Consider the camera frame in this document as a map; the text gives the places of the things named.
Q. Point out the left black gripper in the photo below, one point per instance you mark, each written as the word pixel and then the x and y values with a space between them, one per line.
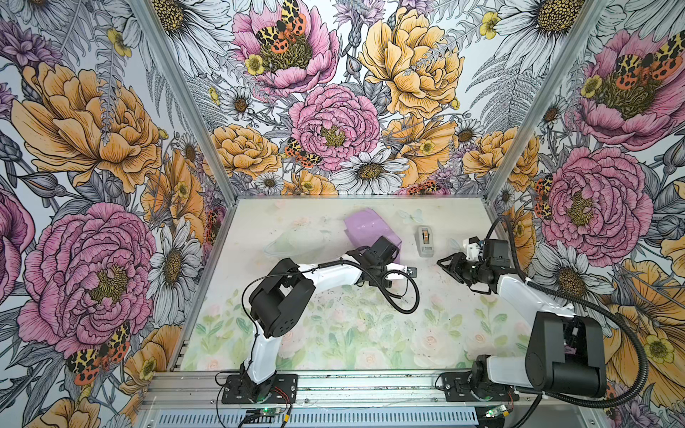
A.
pixel 386 283

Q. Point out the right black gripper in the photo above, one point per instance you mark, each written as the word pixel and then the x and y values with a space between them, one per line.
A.
pixel 454 267

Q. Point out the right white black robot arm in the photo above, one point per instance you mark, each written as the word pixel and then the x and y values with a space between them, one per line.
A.
pixel 563 354

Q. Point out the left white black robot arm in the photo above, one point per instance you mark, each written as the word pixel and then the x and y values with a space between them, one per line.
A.
pixel 279 299

